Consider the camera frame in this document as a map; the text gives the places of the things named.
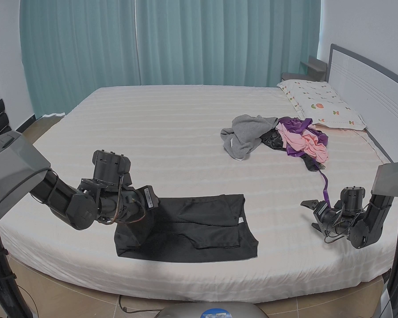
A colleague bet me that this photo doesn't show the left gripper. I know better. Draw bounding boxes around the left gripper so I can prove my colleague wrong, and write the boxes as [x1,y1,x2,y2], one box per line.
[133,186,160,221]

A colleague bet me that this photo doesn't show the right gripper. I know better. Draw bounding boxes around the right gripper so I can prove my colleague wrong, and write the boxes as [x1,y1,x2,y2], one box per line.
[301,200,341,237]

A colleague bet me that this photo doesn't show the black long-sleeved top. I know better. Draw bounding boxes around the black long-sleeved top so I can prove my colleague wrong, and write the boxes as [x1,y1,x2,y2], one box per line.
[114,193,259,263]

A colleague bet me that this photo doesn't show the bed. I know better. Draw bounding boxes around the bed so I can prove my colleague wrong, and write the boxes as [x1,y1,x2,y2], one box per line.
[0,43,398,307]

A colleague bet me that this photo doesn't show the pile of clothes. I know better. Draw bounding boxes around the pile of clothes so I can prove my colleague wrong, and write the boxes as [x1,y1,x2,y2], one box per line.
[260,117,332,204]

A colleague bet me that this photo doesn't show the grey knitted garment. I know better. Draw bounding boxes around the grey knitted garment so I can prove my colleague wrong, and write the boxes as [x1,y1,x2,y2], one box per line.
[220,114,280,161]

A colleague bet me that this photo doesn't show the white printed pillow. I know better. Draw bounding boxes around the white printed pillow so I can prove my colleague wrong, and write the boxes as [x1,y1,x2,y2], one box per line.
[277,80,367,131]

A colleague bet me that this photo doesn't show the grey bedside table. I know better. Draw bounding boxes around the grey bedside table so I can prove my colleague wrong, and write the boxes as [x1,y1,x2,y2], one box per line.
[281,56,328,81]

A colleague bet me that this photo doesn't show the blue-green curtain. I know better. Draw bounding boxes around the blue-green curtain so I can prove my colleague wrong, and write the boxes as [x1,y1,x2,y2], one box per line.
[136,0,320,87]
[20,0,141,118]

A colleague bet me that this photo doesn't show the black cable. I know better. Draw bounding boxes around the black cable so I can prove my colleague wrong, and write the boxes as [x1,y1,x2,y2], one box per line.
[323,233,345,245]
[0,168,52,224]
[118,295,160,314]

